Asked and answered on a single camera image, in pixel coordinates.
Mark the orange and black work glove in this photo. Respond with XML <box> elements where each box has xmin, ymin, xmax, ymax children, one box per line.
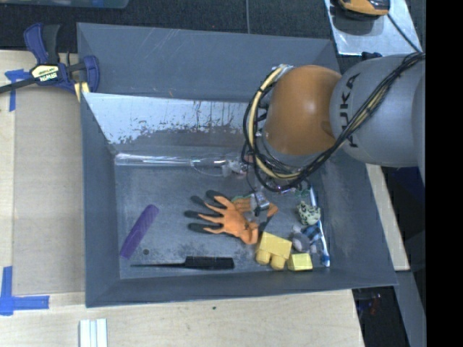
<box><xmin>183</xmin><ymin>189</ymin><xmax>280</xmax><ymax>246</ymax></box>

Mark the large yellow toy block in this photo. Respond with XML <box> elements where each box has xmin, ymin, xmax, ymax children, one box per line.
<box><xmin>255</xmin><ymin>231</ymin><xmax>294</xmax><ymax>271</ymax></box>

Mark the green spotted toy frog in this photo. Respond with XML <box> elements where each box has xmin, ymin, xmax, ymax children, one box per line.
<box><xmin>297</xmin><ymin>200</ymin><xmax>322</xmax><ymax>226</ymax></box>

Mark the grey toy animal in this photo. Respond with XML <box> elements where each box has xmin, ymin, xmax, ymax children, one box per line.
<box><xmin>289</xmin><ymin>225</ymin><xmax>320</xmax><ymax>255</ymax></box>

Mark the small yellow toy block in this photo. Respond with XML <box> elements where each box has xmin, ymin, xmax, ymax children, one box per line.
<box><xmin>286</xmin><ymin>252</ymin><xmax>314</xmax><ymax>273</ymax></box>

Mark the blue and white toothbrush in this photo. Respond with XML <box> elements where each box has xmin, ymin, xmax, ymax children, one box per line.
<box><xmin>308</xmin><ymin>187</ymin><xmax>331</xmax><ymax>268</ymax></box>

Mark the black tail comb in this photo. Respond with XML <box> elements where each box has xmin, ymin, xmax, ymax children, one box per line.
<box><xmin>129</xmin><ymin>255</ymin><xmax>236</xmax><ymax>271</ymax></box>

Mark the clear plastic tube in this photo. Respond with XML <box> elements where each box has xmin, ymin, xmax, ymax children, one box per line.
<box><xmin>114</xmin><ymin>152</ymin><xmax>247</xmax><ymax>179</ymax></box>

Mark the purple comb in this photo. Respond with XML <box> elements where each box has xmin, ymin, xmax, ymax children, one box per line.
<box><xmin>119</xmin><ymin>203</ymin><xmax>161</xmax><ymax>260</ymax></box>

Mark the grey metal bin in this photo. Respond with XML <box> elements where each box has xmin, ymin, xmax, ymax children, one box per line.
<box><xmin>75</xmin><ymin>22</ymin><xmax>400</xmax><ymax>309</ymax></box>

